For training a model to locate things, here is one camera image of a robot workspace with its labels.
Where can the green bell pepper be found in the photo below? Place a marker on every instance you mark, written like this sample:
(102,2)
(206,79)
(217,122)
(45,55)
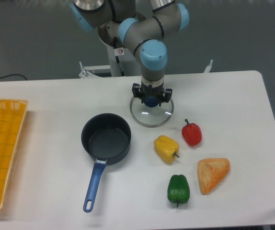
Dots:
(178,191)

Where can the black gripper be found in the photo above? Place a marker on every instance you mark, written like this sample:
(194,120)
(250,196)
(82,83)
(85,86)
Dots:
(150,90)

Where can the triangular toast bread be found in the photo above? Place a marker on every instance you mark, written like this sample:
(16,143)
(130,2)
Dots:
(211,172)

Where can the dark blue saucepan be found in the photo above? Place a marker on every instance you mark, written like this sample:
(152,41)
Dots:
(106,138)

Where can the glass lid blue knob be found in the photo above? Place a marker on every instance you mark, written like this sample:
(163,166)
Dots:
(151,116)

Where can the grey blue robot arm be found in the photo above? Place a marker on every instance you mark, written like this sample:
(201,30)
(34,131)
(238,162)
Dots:
(143,38)

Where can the red bell pepper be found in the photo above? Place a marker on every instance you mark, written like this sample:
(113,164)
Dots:
(191,133)

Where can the yellow bell pepper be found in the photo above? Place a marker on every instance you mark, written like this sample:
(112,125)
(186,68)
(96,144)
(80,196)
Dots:
(166,148)

